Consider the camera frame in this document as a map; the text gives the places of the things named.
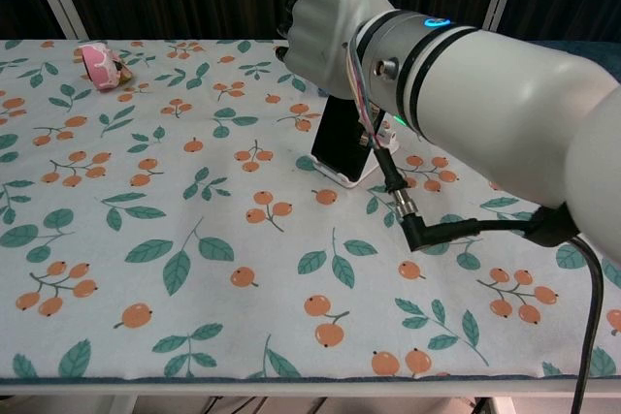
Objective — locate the white folding phone stand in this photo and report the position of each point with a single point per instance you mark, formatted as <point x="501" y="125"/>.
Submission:
<point x="361" y="174"/>

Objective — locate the floral fruit print tablecloth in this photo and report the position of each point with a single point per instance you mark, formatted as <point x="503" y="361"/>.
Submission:
<point x="194" y="239"/>

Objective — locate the right robot hand grey black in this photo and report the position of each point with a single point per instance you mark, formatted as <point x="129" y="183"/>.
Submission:
<point x="325" y="31"/>

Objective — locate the black smartphone blue edge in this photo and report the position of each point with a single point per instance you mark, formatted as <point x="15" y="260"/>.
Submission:
<point x="342" y="137"/>

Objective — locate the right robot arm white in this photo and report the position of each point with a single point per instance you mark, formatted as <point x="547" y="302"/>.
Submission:
<point x="485" y="94"/>

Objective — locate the pink snack packet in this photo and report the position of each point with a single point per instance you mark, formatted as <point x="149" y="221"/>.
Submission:
<point x="99" y="67"/>

